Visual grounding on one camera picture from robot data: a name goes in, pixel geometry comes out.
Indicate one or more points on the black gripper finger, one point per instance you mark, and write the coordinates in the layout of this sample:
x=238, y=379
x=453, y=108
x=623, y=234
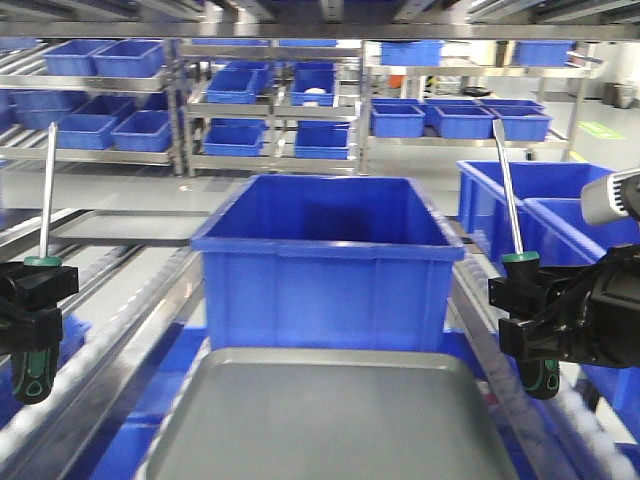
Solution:
x=528, y=288
x=537, y=336
x=36, y=287
x=29, y=331

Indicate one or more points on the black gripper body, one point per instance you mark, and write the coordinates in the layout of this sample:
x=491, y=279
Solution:
x=614, y=279

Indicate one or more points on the cross screwdriver green handle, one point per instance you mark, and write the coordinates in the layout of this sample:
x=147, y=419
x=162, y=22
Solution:
x=36, y=370

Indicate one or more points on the blue bin behind tray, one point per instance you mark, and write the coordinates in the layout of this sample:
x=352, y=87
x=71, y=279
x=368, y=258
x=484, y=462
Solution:
x=327, y=262

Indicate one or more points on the grey plastic tray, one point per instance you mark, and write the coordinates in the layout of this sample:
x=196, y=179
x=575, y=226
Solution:
x=272, y=413

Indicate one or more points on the blue bin at right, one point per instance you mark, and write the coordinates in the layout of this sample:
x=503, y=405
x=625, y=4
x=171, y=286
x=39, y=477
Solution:
x=548, y=203

